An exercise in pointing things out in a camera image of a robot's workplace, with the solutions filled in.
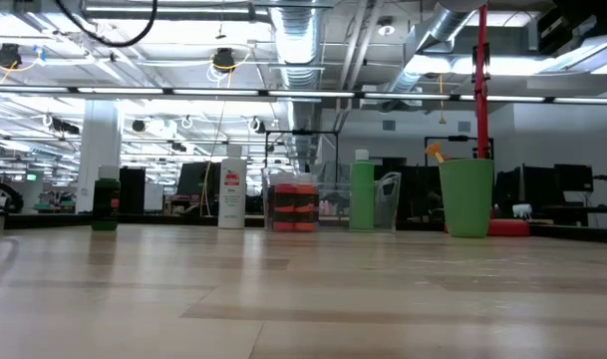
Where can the green small paint bottle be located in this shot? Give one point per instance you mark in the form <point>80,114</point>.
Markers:
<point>105,204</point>

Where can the large green paint bottle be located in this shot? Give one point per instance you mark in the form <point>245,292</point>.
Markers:
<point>362,199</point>

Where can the clear plastic bin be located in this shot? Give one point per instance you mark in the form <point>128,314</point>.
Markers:
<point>390,199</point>

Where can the orange small paint bottle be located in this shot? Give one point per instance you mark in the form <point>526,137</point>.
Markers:
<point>306,225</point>

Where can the red desk lamp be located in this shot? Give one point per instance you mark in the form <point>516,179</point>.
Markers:
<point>481,100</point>

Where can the green plastic cup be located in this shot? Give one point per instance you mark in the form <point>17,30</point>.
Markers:
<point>466,199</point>

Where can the red small paint bottle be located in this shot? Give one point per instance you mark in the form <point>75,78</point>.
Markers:
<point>284,225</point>

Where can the black background cabinet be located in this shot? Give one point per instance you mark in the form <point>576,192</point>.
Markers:
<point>132,192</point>

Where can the long ceiling light strip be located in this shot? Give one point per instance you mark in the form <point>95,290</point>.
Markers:
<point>218,92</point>

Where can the large white paint bottle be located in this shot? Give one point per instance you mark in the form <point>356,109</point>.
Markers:
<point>231,199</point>

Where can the white building column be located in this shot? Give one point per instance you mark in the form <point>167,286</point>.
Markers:
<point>101,139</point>

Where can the black background rig frame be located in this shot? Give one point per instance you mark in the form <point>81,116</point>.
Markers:
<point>457,137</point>

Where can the dark background monitor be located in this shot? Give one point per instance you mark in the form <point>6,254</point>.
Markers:
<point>574,177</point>

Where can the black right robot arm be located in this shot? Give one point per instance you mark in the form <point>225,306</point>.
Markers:
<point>592,15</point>

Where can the silver ventilation duct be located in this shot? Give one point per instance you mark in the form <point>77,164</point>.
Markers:
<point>298,45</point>
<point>432,35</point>

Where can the small white device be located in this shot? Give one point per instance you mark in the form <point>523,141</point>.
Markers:
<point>522,210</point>

